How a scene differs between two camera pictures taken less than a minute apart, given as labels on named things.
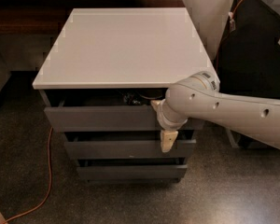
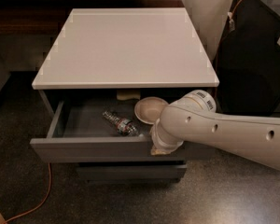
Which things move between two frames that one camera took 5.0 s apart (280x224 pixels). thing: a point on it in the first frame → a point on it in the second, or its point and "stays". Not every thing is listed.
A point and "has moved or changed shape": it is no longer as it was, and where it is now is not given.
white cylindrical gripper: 163,117 → 162,146
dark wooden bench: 48,17 stays
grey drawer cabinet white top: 98,83 stays
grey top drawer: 104,110 has moved or changed shape
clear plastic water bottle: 131,99 → 123,126
